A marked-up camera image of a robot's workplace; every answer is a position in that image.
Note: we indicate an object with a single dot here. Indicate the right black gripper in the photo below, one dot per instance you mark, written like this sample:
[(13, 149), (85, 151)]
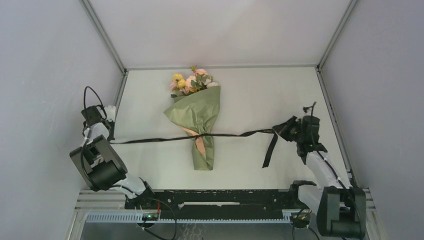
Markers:
[(282, 128)]

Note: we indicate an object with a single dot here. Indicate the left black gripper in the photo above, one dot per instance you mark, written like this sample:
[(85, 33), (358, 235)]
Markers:
[(111, 137)]

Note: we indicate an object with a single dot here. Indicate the yellow fake flower stem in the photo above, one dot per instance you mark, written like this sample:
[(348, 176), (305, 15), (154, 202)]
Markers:
[(178, 82)]

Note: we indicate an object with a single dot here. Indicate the orange wrapping paper sheet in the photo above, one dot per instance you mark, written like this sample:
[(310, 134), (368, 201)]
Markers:
[(196, 114)]

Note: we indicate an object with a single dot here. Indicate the white fake flower stem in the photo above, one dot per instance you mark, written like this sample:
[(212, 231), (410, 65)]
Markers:
[(210, 83)]

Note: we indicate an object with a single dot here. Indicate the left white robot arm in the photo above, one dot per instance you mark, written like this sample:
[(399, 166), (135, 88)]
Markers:
[(102, 169)]

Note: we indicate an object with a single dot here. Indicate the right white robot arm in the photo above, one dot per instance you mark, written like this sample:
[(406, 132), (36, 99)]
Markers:
[(340, 208)]

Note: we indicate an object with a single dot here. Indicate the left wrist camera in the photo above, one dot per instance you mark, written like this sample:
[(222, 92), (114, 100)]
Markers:
[(98, 114)]

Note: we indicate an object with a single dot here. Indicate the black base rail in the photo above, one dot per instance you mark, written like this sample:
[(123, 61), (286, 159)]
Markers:
[(220, 205)]

